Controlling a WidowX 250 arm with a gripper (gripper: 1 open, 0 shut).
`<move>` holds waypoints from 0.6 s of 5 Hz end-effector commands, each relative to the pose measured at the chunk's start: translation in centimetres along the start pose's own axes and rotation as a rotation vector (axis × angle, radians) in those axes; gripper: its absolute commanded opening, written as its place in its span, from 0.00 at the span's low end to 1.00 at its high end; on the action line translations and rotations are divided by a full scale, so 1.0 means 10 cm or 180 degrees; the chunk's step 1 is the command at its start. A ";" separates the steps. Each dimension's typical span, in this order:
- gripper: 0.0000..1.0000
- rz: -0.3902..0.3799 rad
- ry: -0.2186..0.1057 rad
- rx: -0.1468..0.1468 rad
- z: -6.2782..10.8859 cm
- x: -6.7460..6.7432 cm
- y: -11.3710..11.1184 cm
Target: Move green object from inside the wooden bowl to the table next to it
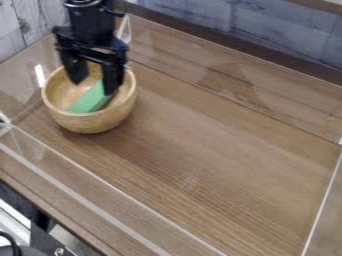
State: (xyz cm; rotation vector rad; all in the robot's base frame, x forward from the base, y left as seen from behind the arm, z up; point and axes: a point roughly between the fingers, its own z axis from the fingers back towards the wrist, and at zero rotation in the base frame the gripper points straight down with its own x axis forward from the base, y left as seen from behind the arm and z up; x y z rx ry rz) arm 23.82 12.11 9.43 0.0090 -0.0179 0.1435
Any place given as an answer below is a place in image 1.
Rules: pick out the clear acrylic corner bracket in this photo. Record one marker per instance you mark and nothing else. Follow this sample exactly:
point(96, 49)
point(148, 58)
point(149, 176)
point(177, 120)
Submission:
point(124, 32)

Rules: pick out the wooden bowl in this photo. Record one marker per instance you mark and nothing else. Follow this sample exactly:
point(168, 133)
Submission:
point(61, 93)

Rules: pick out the black table frame bracket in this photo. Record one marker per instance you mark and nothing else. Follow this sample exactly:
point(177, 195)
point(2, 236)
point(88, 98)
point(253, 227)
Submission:
point(55, 242)

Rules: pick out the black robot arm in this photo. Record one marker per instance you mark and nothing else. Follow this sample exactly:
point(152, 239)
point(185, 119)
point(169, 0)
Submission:
point(98, 55)

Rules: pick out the clear acrylic tray wall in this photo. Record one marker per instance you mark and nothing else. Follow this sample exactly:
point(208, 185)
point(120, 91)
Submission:
point(129, 211)

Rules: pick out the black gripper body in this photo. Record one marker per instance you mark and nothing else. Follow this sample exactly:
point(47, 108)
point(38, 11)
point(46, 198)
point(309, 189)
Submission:
point(92, 29)

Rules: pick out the green rectangular block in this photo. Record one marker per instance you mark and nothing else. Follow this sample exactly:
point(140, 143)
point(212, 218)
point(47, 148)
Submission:
point(93, 100)

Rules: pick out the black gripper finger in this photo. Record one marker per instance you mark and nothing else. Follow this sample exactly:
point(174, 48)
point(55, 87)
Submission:
point(113, 77)
point(75, 66)

